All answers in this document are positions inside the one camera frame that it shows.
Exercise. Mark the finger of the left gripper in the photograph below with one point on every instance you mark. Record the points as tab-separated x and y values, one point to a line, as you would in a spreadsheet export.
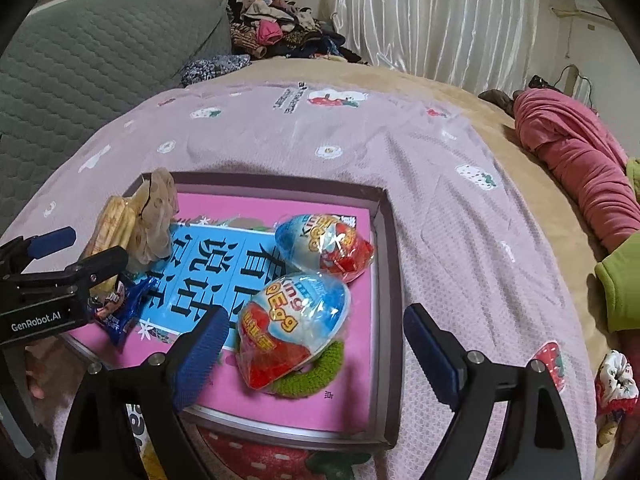
17	254
81	275

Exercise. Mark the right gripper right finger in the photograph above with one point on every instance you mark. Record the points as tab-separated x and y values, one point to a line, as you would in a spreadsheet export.
535	441

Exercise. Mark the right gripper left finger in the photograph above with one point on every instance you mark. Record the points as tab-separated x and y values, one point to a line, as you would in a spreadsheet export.
98	441

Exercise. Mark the orange bread cake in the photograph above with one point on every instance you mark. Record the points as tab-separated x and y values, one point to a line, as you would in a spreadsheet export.
114	226

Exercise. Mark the red kinder egg package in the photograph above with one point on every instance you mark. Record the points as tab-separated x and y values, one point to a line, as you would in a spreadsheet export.
288	324

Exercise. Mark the blue cookie snack packet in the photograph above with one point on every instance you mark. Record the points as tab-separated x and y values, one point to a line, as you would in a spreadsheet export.
117	304

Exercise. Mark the white red floral scrunchie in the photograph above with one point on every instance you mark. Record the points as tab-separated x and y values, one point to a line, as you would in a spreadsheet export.
617	394

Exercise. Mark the dark shallow tray box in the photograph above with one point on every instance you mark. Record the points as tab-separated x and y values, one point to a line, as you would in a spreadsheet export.
383	428

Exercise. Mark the pink blue picture book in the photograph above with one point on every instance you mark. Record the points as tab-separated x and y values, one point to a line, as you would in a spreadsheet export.
224	254

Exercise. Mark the green fleece blanket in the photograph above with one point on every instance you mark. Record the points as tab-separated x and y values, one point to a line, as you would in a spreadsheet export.
622	279

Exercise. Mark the grey quilted headboard cover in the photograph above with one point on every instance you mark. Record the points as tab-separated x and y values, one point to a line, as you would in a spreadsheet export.
72	68

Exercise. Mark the blue patterned cloth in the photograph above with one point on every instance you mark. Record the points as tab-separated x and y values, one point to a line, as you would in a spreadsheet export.
210	68

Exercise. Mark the kinder egg in tray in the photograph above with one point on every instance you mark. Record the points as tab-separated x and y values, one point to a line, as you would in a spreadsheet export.
322	243

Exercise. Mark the pink quilt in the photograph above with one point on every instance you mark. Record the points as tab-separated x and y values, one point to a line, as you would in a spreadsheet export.
584	157

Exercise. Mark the pile of clothes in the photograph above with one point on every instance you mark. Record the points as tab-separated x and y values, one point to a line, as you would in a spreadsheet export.
282	29

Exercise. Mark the white curtain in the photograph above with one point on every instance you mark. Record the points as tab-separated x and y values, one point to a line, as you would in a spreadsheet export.
471	44

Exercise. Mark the white air conditioner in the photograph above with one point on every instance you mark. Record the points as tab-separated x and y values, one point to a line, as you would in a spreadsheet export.
590	10

